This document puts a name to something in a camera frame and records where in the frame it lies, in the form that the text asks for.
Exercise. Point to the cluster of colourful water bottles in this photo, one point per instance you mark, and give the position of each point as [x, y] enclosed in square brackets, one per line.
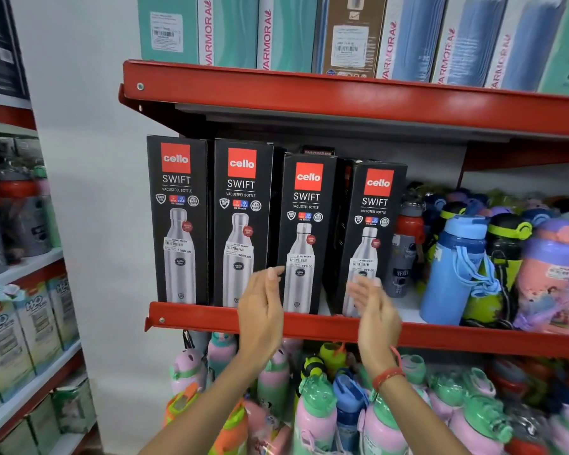
[455, 270]

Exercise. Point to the person's left hand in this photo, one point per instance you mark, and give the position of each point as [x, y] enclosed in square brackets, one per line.
[261, 317]

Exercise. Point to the black bottle box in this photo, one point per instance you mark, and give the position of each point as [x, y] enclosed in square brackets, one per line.
[242, 198]
[346, 177]
[306, 208]
[175, 194]
[379, 208]

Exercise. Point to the row of grey sipper bottles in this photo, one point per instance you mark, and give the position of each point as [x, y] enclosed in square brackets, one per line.
[23, 217]

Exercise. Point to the brown and blue bottle carton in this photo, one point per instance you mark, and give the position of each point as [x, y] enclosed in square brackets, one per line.
[355, 42]

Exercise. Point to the teal bottle carton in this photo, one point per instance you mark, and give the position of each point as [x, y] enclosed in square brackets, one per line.
[289, 33]
[170, 28]

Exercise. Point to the person's right hand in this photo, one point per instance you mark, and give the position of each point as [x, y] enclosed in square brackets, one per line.
[379, 326]

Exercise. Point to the dark printed carton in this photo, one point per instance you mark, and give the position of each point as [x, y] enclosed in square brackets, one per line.
[0, 33]

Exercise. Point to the row of white green cartons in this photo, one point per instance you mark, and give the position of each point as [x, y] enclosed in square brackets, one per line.
[38, 322]

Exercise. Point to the pile of pink green-lidded bottles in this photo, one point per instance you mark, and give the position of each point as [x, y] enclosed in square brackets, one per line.
[317, 412]

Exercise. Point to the black box with red lettering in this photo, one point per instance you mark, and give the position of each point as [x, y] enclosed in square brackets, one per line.
[317, 150]

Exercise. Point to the person's left forearm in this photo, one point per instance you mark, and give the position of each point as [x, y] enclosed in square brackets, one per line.
[208, 412]

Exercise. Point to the red metal shelf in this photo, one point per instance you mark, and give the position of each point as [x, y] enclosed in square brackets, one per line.
[194, 319]
[313, 97]

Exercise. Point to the person's right forearm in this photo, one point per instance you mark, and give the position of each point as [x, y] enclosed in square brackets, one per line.
[417, 421]

